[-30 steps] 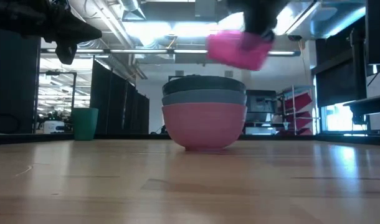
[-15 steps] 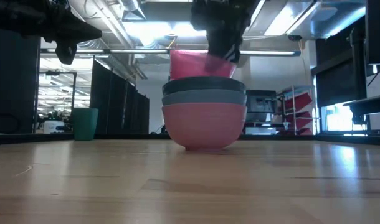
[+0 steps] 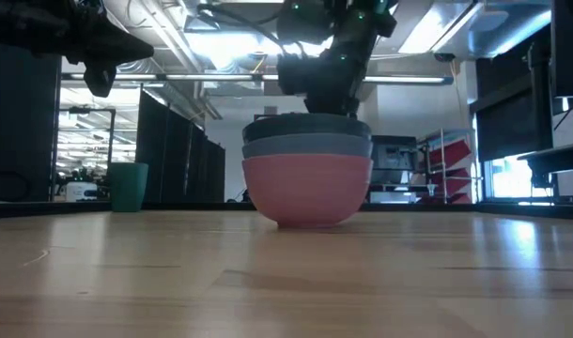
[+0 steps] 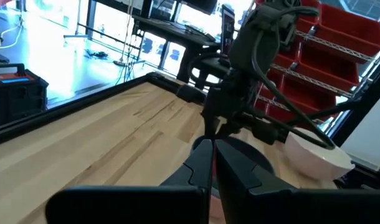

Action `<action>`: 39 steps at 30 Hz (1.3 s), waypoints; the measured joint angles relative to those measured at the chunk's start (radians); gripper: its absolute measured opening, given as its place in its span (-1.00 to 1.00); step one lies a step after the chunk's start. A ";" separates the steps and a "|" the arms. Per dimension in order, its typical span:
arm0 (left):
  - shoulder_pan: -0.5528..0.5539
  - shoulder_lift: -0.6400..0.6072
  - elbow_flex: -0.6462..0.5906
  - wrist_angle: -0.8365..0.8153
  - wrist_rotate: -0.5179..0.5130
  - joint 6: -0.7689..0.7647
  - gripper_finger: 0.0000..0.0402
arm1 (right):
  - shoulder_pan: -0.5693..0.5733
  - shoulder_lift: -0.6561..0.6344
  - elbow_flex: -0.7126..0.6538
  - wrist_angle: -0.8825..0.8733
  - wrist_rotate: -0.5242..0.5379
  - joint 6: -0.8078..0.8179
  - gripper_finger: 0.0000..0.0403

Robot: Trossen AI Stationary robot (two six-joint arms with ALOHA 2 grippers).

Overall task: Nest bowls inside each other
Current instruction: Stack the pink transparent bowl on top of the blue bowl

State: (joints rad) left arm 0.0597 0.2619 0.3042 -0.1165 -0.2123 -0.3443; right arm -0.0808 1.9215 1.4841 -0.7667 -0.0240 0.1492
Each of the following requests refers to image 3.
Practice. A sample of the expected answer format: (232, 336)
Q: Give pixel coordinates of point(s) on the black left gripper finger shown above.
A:
(100, 80)
(113, 47)

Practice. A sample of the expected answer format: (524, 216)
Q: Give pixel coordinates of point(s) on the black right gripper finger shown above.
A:
(345, 107)
(318, 107)

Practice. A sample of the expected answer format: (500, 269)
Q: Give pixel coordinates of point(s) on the dark grey bowl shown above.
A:
(305, 126)

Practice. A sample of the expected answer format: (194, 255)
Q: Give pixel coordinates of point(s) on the grey-blue bowl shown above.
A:
(307, 145)

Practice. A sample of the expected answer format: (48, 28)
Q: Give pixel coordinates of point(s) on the green plastic cup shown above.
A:
(129, 188)

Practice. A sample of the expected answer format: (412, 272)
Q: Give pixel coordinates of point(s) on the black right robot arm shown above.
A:
(357, 23)

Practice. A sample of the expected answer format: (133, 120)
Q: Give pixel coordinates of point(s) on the black equipment box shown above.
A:
(393, 159)

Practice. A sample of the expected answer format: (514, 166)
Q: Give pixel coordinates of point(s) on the light pink bowl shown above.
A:
(307, 190)

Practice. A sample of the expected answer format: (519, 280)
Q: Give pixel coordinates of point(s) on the tall dark cabinet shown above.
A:
(19, 127)

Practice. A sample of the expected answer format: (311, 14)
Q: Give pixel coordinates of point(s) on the row of dark partitions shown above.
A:
(174, 155)

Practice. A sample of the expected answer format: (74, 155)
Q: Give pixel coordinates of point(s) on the white machine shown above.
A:
(81, 191)

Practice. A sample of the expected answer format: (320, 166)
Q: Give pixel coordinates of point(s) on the black desk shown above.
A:
(556, 159)

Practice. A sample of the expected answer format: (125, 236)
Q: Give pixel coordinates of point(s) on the black monitor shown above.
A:
(570, 47)

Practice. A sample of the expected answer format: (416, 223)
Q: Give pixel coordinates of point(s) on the silver ceiling duct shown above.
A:
(174, 56)

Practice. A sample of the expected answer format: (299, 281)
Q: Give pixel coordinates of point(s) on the ceiling security camera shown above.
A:
(444, 57)

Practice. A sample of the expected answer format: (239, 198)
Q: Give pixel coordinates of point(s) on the black table edge frame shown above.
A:
(408, 209)

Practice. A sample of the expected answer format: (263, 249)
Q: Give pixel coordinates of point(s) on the large dark wall monitor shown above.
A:
(514, 112)

